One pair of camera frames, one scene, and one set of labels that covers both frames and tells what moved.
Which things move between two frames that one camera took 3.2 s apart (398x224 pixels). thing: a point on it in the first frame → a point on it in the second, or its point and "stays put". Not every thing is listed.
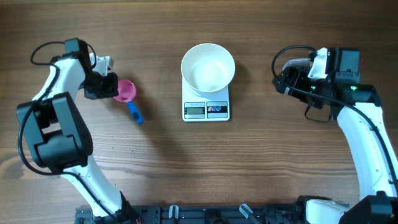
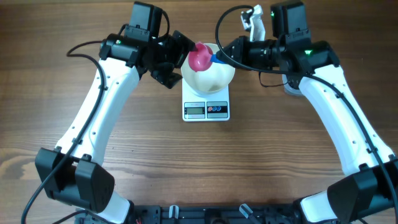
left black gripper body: [100, 87] → [171, 58]
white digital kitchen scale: [199, 106] stays put
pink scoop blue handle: [127, 91] → [201, 59]
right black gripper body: [301, 81] → [255, 54]
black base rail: [216, 214] stays put
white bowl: [208, 68] stays put
